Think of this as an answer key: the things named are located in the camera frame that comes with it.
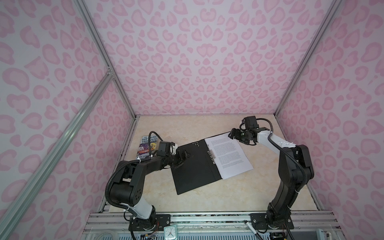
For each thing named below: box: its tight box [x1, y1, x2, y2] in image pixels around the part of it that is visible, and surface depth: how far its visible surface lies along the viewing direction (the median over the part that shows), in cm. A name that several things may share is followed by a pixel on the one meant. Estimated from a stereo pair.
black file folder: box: [170, 131, 230, 195], surface depth 92 cm
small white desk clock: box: [163, 225, 178, 240], surface depth 70 cm
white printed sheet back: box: [204, 132, 254, 180], surface depth 97 cm
